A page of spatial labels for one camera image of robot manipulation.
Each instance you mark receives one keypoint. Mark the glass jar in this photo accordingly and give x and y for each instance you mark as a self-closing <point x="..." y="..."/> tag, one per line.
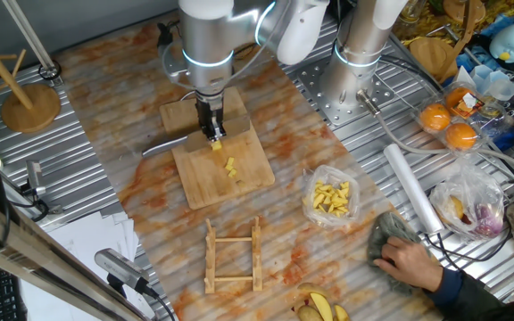
<point x="414" y="11"/>

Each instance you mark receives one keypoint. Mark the clear bag of vegetables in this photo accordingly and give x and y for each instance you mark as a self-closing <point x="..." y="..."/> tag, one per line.
<point x="466" y="196"/>

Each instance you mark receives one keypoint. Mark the metal tripod leg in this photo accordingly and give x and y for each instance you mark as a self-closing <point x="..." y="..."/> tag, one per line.
<point x="29" y="38"/>

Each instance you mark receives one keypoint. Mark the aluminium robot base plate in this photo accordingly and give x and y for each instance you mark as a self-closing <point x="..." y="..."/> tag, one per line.
<point x="324" y="104"/>

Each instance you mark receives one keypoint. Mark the silver exterior camera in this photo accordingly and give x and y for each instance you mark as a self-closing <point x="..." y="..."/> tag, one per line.
<point x="118" y="265"/>

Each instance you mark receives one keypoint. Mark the whole brown potato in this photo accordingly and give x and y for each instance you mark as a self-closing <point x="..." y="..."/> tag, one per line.
<point x="309" y="314"/>

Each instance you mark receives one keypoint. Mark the person hand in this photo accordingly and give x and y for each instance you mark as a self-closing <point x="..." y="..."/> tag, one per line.
<point x="411" y="265"/>

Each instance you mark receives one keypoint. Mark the small silver clamp device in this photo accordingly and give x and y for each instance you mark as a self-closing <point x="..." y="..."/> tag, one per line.
<point x="35" y="174"/>

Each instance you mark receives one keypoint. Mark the wooden cutting board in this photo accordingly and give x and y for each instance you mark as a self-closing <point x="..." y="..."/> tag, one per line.
<point x="203" y="187"/>

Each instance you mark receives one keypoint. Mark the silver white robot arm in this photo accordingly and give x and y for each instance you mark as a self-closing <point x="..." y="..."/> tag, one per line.
<point x="208" y="40"/>

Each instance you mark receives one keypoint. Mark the orange marble pattern mat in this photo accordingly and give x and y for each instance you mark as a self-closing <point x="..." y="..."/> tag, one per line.
<point x="284" y="134"/>

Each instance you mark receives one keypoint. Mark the steel cleaver knife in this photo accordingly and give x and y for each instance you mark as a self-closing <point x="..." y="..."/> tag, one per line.
<point x="238" y="126"/>

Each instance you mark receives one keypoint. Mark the light blue plush toy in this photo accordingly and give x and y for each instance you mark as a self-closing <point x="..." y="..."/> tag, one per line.
<point x="509" y="42"/>

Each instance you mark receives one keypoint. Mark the stack of white papers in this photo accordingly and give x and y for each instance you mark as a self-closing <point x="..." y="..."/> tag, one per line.
<point x="83" y="241"/>

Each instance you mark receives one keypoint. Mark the white plastic wrap roll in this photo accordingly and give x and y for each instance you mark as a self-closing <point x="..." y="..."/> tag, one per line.
<point x="411" y="187"/>

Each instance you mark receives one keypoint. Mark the orange fruit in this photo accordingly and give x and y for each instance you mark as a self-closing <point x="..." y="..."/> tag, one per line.
<point x="435" y="118"/>
<point x="461" y="136"/>
<point x="453" y="98"/>

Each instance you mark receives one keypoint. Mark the clear plastic measuring jug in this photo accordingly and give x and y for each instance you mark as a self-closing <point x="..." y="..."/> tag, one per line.
<point x="493" y="84"/>

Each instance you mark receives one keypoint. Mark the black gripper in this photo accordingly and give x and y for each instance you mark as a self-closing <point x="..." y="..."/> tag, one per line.
<point x="210" y="107"/>

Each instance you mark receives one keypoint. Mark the blue cloth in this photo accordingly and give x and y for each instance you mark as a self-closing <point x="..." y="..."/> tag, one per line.
<point x="471" y="60"/>

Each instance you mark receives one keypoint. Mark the clear plastic fruit container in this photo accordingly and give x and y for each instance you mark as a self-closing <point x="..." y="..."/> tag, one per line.
<point x="489" y="127"/>

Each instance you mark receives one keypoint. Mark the grey green cloth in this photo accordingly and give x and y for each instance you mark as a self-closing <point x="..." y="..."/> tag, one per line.
<point x="384" y="225"/>

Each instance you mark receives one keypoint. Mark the aluminium frame rail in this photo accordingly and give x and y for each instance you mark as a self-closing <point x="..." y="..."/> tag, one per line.
<point x="38" y="263"/>

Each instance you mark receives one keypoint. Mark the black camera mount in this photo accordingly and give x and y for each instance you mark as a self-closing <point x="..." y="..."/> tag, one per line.
<point x="115" y="285"/>

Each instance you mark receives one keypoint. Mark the forearm in dark sleeve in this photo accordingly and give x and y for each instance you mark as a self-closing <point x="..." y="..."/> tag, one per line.
<point x="471" y="298"/>

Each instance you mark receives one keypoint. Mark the round wooden disc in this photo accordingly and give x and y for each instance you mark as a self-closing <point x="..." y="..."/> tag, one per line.
<point x="431" y="58"/>

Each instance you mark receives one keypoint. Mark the wooden paddle board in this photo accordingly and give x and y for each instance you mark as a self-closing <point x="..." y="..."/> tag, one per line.
<point x="462" y="9"/>

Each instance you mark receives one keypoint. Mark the clear bag of potato sticks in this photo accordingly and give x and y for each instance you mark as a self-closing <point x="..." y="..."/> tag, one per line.
<point x="330" y="200"/>

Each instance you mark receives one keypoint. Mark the wrist camera on silver bracket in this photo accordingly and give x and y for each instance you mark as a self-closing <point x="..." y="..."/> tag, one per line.
<point x="170" y="67"/>

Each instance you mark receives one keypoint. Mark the wooden mug tree stand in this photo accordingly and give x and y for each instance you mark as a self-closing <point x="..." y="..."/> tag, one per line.
<point x="31" y="109"/>

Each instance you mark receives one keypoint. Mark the wooden knife rack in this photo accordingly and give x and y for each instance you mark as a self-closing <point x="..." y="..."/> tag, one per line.
<point x="210" y="258"/>

